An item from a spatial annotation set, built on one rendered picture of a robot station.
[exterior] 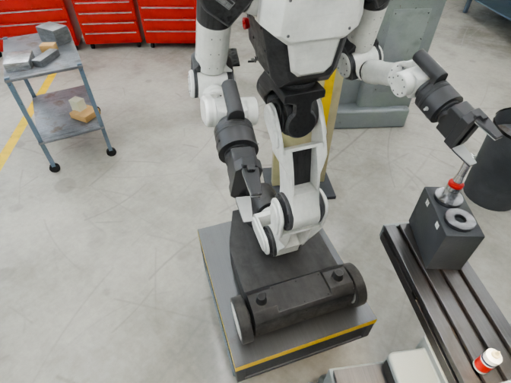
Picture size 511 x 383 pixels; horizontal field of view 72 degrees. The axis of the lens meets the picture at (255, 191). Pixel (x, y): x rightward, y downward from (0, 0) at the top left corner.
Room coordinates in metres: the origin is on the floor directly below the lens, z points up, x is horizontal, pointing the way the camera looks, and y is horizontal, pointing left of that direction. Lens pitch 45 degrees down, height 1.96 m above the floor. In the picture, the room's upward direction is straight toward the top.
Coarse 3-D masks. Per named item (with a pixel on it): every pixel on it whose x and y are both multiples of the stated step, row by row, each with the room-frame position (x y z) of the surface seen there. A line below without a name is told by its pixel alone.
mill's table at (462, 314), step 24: (384, 240) 0.83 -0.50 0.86; (408, 240) 0.79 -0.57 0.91; (408, 264) 0.68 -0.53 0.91; (408, 288) 0.62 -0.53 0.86; (432, 288) 0.61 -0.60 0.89; (456, 288) 0.59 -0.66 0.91; (480, 288) 0.59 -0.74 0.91; (432, 312) 0.51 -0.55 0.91; (456, 312) 0.51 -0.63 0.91; (480, 312) 0.51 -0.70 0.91; (432, 336) 0.45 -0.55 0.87; (456, 336) 0.44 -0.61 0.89; (480, 336) 0.44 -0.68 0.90; (504, 336) 0.44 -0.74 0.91; (456, 360) 0.37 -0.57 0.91; (504, 360) 0.37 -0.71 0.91
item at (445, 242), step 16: (432, 192) 0.85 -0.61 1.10; (416, 208) 0.87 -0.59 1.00; (432, 208) 0.79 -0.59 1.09; (448, 208) 0.78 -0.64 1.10; (464, 208) 0.78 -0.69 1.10; (416, 224) 0.83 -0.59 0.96; (432, 224) 0.75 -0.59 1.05; (448, 224) 0.71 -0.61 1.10; (464, 224) 0.70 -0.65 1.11; (416, 240) 0.78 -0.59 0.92; (432, 240) 0.71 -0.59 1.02; (448, 240) 0.67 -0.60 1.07; (464, 240) 0.66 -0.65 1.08; (480, 240) 0.66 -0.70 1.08; (432, 256) 0.67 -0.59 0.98; (448, 256) 0.67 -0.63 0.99; (464, 256) 0.66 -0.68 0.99
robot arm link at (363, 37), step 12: (372, 12) 1.03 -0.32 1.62; (384, 12) 1.05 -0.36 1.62; (360, 24) 1.05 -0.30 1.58; (372, 24) 1.05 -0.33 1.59; (348, 36) 1.10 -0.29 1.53; (360, 36) 1.06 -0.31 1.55; (372, 36) 1.07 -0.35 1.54; (348, 48) 1.08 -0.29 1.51; (360, 48) 1.07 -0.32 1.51; (348, 60) 1.06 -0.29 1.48; (348, 72) 1.05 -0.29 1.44
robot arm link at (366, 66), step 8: (352, 56) 1.07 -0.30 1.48; (360, 56) 1.07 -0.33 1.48; (368, 56) 1.08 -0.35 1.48; (376, 56) 1.08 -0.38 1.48; (352, 64) 1.05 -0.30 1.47; (360, 64) 1.06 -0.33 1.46; (368, 64) 1.03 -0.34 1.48; (376, 64) 1.01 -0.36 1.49; (384, 64) 0.98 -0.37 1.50; (352, 72) 1.05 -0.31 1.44; (360, 72) 1.04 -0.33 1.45; (368, 72) 1.01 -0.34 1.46; (376, 72) 0.98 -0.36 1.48; (352, 80) 1.04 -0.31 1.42; (360, 80) 1.05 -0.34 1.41; (368, 80) 1.00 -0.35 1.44; (376, 80) 0.97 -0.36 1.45
